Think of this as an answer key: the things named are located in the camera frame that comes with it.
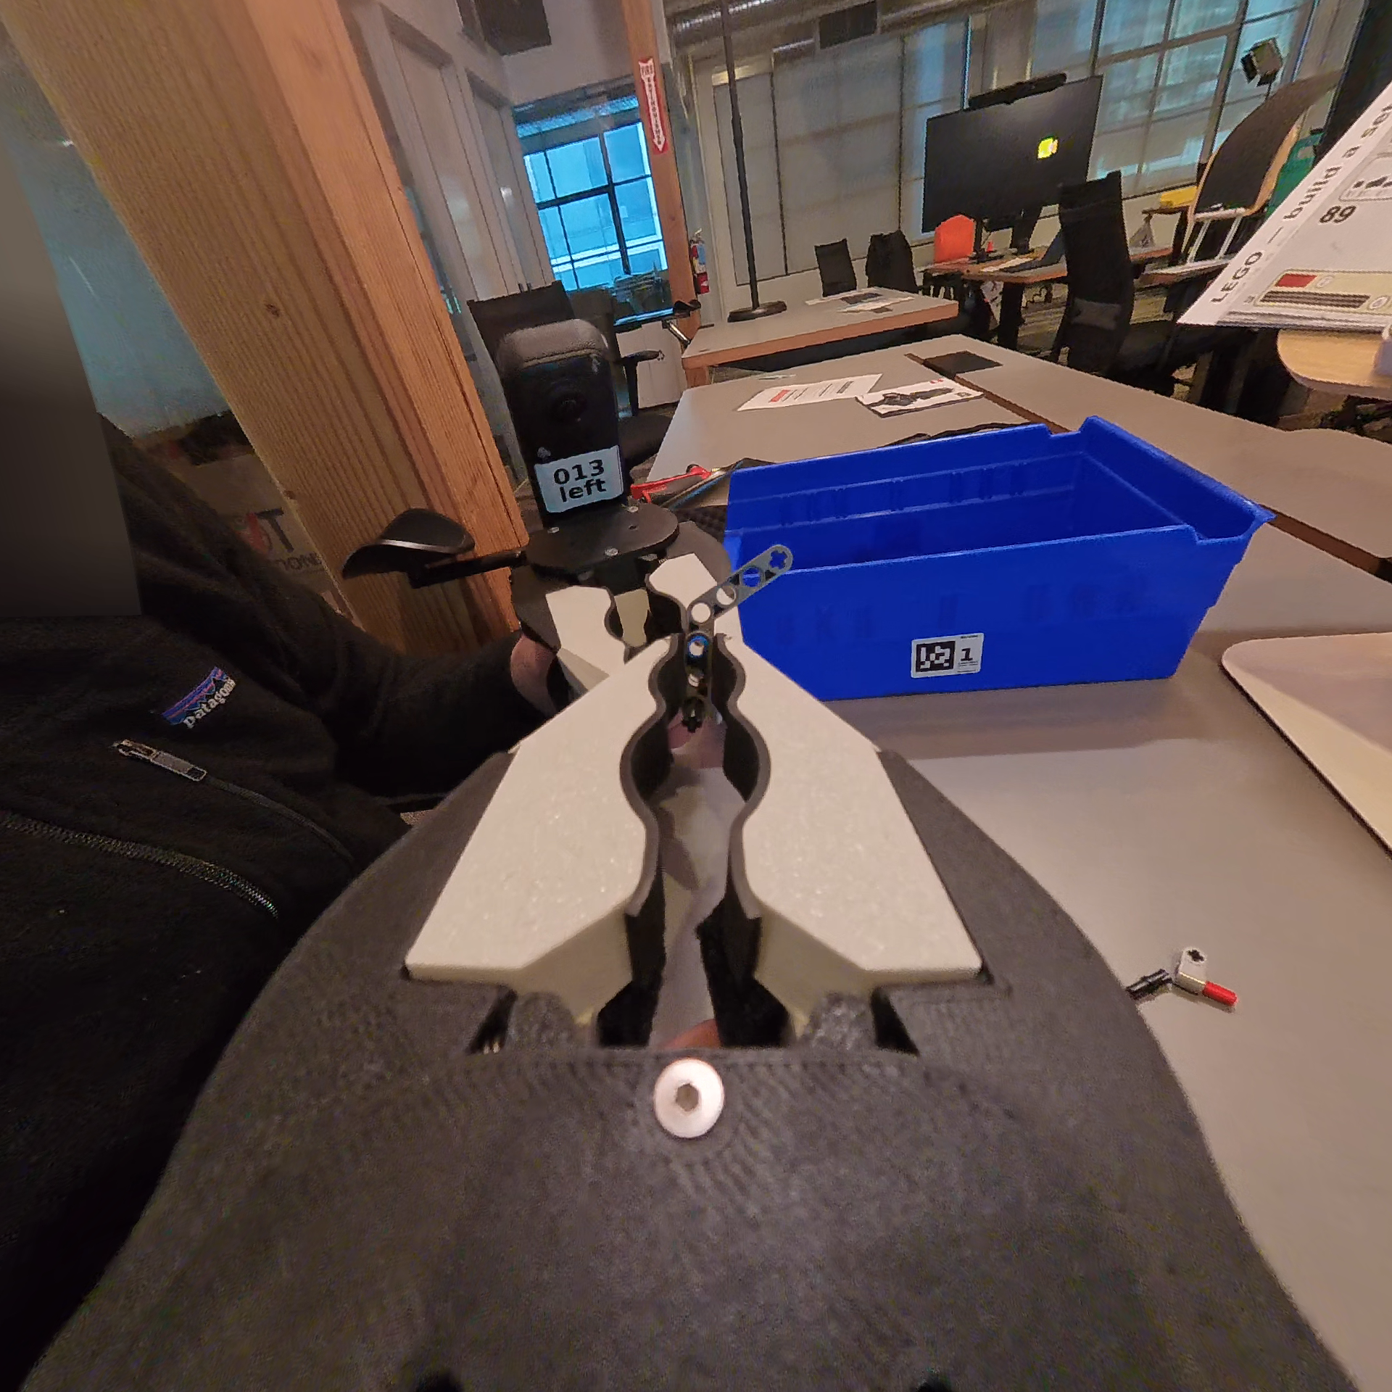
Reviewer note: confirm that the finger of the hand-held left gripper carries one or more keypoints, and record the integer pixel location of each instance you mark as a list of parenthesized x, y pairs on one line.
[(680, 583), (582, 637)]

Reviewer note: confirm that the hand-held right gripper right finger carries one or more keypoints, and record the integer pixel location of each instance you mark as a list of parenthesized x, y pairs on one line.
[(859, 871)]

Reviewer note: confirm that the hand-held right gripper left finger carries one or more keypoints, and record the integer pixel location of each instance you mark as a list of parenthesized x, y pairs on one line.
[(532, 871)]

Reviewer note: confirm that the grey bent toy beam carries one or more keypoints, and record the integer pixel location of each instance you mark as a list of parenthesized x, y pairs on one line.
[(751, 578)]

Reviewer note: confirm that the blue plastic bin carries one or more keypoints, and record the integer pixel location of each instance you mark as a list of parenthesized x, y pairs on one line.
[(978, 654)]

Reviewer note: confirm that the person's left forearm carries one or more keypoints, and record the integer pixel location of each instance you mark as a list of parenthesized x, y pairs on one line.
[(435, 707)]

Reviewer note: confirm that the person's left hand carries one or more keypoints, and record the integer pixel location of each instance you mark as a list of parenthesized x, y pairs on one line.
[(531, 664)]

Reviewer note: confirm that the black swivel chair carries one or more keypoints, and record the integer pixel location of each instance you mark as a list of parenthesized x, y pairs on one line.
[(653, 430)]

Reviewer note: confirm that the large paned window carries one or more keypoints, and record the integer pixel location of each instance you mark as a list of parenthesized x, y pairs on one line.
[(594, 218)]

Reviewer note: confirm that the red fire extinguisher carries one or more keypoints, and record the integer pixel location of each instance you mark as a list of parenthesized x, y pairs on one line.
[(698, 268)]

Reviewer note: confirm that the red printed paper sheet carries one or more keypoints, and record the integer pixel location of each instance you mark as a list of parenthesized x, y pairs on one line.
[(804, 392)]

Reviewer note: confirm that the black floor stand pole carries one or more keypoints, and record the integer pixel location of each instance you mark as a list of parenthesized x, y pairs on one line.
[(744, 197)]

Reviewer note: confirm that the wooden edged desk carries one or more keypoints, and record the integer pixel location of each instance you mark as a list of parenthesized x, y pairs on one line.
[(816, 327)]

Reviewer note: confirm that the wide wooden pillar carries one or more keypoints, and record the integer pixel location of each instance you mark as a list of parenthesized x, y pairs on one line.
[(272, 273)]

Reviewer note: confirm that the paper sheet with dark figure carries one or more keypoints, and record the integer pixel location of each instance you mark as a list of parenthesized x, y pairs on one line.
[(925, 397)]

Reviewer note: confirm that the white red black connector piece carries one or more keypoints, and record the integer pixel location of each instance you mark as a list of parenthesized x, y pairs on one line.
[(1190, 969)]

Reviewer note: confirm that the black square pad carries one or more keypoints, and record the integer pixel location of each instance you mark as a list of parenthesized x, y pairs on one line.
[(957, 362)]

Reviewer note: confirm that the white stand base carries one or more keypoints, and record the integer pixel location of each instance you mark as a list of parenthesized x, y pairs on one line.
[(1326, 707)]

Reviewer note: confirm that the black computer monitor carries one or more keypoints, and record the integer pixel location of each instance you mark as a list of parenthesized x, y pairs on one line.
[(1011, 153)]

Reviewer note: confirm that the tall black office chair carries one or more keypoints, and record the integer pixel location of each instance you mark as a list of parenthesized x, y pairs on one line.
[(1099, 273)]

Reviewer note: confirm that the instruction booklet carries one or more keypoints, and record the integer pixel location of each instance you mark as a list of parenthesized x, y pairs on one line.
[(1305, 251)]

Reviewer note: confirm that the green bag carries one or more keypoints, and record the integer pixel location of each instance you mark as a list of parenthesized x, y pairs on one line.
[(1300, 170)]

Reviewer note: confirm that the slim wooden post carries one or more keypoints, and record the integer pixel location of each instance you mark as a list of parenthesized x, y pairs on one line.
[(668, 218)]

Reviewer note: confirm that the black wall speaker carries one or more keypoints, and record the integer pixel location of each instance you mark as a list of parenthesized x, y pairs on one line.
[(517, 23)]

